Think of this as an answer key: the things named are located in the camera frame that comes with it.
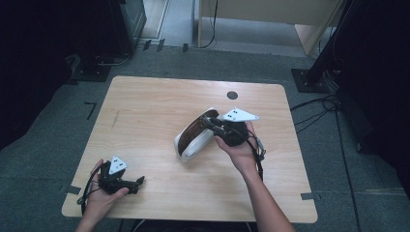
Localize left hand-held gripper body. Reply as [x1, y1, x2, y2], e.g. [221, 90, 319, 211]
[98, 156, 130, 195]

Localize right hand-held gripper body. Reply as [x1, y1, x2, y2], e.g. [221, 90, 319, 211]
[219, 106, 260, 148]

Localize white pencil case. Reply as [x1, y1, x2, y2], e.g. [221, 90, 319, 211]
[173, 107, 220, 163]

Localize person's left hand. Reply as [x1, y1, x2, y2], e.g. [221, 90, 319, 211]
[80, 158, 130, 223]

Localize person's right hand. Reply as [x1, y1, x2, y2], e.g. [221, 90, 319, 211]
[214, 121, 260, 177]

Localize person's dark clothing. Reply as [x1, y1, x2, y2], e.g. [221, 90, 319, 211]
[130, 219, 259, 232]

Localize black angled floor tape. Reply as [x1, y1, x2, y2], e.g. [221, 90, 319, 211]
[84, 101, 98, 121]

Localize light wooden desk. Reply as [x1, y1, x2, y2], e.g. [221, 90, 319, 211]
[196, 0, 344, 57]

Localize black cabinet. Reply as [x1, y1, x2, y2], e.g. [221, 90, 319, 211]
[76, 0, 148, 66]

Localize left hand-held gripper cable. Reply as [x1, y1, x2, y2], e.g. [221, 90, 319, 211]
[76, 170, 104, 216]

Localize hand-held gripper cable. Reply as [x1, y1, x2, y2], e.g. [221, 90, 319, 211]
[246, 129, 267, 182]
[76, 170, 104, 216]

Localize right hand-held gripper cable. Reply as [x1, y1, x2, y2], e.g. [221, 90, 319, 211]
[246, 129, 267, 182]

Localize black floor cables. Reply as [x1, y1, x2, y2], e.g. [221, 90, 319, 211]
[289, 95, 363, 232]

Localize black stand with base plate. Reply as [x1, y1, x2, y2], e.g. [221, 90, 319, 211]
[291, 0, 356, 95]

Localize black hanging cable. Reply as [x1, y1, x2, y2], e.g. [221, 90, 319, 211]
[197, 0, 219, 49]

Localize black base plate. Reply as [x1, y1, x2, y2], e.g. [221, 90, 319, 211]
[71, 63, 112, 83]

